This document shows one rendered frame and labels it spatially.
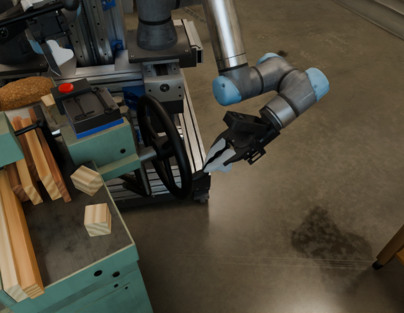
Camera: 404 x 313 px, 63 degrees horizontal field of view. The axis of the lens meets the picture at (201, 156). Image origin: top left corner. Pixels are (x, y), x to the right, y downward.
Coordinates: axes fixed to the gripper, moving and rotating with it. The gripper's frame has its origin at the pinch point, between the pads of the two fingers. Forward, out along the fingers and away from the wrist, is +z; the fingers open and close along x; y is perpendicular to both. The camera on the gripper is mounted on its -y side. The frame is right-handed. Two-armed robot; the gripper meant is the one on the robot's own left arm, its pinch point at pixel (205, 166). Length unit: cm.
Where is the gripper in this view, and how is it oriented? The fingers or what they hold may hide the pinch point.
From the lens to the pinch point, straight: 80.7
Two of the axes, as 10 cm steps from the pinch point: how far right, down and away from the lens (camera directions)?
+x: -4.7, -6.3, 6.2
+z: -7.7, 6.3, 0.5
